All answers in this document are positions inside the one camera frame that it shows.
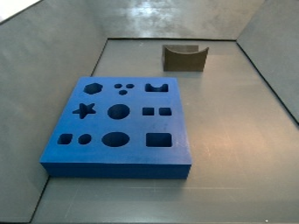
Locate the blue foam shape board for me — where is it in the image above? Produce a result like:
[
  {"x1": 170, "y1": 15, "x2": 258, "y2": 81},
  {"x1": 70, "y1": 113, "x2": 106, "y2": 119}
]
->
[{"x1": 41, "y1": 77, "x2": 193, "y2": 179}]

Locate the black curved fixture stand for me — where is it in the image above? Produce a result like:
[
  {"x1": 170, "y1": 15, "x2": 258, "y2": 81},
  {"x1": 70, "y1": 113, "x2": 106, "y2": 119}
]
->
[{"x1": 163, "y1": 45, "x2": 210, "y2": 72}]

